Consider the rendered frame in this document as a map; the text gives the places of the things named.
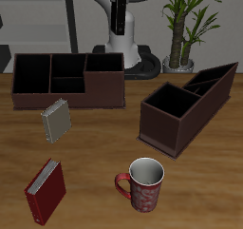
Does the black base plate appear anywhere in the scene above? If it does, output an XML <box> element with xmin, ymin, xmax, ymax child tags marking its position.
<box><xmin>91</xmin><ymin>44</ymin><xmax>162</xmax><ymax>81</ymax></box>

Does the grey book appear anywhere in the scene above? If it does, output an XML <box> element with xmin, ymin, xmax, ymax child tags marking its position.
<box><xmin>41</xmin><ymin>98</ymin><xmax>73</xmax><ymax>144</ymax></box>

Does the grey shelf unit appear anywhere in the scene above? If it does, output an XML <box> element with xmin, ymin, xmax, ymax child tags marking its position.
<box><xmin>0</xmin><ymin>0</ymin><xmax>79</xmax><ymax>74</ymax></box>

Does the red book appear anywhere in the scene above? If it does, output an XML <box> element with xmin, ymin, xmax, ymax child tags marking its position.
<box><xmin>24</xmin><ymin>158</ymin><xmax>67</xmax><ymax>226</ymax></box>

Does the green pot plant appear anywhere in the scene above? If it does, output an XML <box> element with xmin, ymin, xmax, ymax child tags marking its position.
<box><xmin>161</xmin><ymin>0</ymin><xmax>225</xmax><ymax>74</ymax></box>

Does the red patterned mug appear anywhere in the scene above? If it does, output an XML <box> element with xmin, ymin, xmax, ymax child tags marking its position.
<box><xmin>114</xmin><ymin>157</ymin><xmax>165</xmax><ymax>214</ymax></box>

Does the dark brown desk caddy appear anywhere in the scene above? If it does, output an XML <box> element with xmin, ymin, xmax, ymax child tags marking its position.
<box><xmin>10</xmin><ymin>51</ymin><xmax>126</xmax><ymax>111</ymax></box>
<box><xmin>136</xmin><ymin>61</ymin><xmax>239</xmax><ymax>161</ymax></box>

